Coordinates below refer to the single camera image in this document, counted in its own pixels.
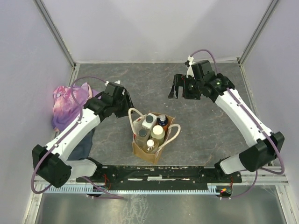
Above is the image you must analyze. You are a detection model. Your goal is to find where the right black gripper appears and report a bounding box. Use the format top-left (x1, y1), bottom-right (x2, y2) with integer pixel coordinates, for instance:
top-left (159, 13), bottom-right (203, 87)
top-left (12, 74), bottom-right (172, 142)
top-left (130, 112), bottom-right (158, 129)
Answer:
top-left (168, 74), bottom-right (203, 100)

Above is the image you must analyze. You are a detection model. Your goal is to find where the white square bottle grey cap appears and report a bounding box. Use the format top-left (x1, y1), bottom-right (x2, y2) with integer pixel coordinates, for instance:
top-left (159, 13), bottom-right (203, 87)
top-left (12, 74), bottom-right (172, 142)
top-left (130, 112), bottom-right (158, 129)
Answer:
top-left (142, 113), bottom-right (157, 130)

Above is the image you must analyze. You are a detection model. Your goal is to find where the orange bottle dark blue cap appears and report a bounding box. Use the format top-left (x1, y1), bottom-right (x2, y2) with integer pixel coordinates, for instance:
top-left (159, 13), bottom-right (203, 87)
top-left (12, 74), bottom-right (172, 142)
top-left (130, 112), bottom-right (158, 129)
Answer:
top-left (157, 114), bottom-right (169, 132)

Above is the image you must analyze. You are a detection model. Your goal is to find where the pink purple cloth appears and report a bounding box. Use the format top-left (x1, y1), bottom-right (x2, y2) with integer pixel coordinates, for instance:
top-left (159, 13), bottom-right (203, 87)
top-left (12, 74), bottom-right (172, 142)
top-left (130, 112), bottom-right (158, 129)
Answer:
top-left (52, 83), bottom-right (99, 132)

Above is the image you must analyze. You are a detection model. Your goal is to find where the burlap watermelon canvas bag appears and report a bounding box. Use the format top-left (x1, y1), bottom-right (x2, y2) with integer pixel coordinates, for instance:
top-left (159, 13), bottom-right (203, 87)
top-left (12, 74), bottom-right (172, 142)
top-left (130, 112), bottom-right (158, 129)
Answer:
top-left (128, 108), bottom-right (181, 165)

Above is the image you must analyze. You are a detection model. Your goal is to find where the dark blue towel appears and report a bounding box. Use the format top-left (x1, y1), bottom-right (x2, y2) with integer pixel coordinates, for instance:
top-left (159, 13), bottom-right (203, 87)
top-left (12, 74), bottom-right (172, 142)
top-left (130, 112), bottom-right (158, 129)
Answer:
top-left (68, 128), bottom-right (95, 161)

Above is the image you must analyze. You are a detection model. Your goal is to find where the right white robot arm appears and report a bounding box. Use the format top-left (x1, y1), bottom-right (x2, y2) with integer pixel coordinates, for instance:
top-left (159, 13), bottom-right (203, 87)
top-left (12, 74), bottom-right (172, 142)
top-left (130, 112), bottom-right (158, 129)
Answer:
top-left (168, 56), bottom-right (285, 182)

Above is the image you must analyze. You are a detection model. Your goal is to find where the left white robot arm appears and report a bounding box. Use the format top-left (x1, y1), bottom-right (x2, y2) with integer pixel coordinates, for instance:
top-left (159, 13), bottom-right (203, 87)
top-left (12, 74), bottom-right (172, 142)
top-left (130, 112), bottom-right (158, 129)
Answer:
top-left (32, 82), bottom-right (133, 188)

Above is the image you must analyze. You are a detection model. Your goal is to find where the clear square bottle grey cap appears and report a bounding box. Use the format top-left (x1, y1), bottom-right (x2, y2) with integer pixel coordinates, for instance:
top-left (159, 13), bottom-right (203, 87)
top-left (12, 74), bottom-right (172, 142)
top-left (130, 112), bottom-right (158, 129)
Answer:
top-left (135, 124), bottom-right (150, 149)

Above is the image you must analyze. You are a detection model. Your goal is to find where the green bottle white cap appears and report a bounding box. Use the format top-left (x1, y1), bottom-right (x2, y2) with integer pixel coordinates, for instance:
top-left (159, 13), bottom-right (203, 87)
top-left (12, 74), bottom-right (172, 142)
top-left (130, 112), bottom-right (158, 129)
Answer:
top-left (150, 125), bottom-right (165, 145)

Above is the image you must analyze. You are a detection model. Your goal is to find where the clear yellow bottle white cap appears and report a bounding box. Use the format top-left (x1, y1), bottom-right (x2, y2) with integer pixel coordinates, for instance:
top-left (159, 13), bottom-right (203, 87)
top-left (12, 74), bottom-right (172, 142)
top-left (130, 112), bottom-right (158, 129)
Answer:
top-left (145, 139), bottom-right (155, 153)

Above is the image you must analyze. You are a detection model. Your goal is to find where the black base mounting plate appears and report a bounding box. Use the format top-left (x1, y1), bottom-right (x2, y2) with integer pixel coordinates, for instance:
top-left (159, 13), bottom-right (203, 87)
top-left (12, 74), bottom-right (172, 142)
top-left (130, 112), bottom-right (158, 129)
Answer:
top-left (88, 165), bottom-right (242, 183)

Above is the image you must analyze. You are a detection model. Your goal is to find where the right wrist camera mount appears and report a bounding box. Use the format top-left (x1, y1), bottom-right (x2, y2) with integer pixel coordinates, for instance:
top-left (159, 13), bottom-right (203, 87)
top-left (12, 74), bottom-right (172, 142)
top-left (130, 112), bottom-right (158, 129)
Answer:
top-left (185, 56), bottom-right (194, 78)

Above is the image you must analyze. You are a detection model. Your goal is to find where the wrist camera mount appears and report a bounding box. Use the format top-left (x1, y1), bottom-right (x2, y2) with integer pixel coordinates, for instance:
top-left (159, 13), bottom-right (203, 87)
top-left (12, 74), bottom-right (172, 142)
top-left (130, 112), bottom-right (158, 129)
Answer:
top-left (105, 80), bottom-right (121, 86)
top-left (185, 56), bottom-right (194, 78)

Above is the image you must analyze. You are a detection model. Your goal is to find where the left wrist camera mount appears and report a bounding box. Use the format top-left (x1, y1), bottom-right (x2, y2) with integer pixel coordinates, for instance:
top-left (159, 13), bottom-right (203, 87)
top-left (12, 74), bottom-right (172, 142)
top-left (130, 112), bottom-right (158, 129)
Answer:
top-left (105, 80), bottom-right (121, 86)

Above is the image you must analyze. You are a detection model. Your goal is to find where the right aluminium frame post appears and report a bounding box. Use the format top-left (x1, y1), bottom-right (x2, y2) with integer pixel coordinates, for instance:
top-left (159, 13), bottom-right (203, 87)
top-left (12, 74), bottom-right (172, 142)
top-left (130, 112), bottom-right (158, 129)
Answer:
top-left (238, 0), bottom-right (280, 65)

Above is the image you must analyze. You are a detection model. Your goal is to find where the aluminium frame post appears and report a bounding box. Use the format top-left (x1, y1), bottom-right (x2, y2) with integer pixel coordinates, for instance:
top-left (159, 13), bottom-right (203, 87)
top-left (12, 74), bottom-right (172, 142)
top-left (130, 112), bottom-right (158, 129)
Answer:
top-left (238, 0), bottom-right (280, 65)
top-left (33, 0), bottom-right (76, 67)

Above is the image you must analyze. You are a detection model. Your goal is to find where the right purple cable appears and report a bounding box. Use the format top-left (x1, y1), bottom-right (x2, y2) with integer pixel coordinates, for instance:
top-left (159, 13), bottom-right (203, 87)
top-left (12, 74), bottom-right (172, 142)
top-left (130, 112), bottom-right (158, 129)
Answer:
top-left (188, 49), bottom-right (286, 200)

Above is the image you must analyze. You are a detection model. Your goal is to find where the purple cable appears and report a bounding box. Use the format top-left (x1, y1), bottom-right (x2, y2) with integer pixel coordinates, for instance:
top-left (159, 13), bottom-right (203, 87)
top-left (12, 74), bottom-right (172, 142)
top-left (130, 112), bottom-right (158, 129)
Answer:
top-left (31, 76), bottom-right (124, 200)
top-left (188, 49), bottom-right (286, 200)

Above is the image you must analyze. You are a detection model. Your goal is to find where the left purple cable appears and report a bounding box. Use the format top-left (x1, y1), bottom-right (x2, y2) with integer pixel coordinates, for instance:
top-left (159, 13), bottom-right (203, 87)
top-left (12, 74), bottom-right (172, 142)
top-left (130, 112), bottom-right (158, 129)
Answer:
top-left (31, 76), bottom-right (124, 200)

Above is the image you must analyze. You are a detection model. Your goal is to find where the light blue cable duct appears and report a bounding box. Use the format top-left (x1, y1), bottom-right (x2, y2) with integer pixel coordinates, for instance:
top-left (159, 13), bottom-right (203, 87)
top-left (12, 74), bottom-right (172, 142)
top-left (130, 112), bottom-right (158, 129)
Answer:
top-left (45, 185), bottom-right (232, 195)

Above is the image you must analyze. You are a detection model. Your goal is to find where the left aluminium frame post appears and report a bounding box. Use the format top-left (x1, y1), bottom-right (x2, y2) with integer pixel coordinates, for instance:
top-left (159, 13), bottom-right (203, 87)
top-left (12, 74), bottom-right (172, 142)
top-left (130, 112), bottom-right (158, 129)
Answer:
top-left (33, 0), bottom-right (76, 67)

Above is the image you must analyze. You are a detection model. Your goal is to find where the aluminium front rail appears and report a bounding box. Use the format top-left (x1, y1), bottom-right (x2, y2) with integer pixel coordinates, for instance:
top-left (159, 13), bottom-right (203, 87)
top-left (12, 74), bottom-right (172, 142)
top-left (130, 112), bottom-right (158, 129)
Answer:
top-left (32, 165), bottom-right (290, 185)

